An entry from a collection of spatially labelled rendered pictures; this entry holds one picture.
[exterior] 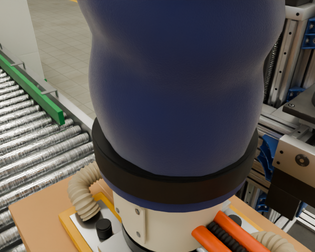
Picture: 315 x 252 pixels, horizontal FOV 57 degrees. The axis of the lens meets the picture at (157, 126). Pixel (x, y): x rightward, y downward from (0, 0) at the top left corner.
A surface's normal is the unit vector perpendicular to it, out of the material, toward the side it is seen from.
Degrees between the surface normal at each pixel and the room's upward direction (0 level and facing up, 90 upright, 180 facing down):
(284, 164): 90
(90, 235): 1
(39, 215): 0
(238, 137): 87
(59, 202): 0
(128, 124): 84
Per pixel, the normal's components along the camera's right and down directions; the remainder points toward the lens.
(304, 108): 0.00, -0.83
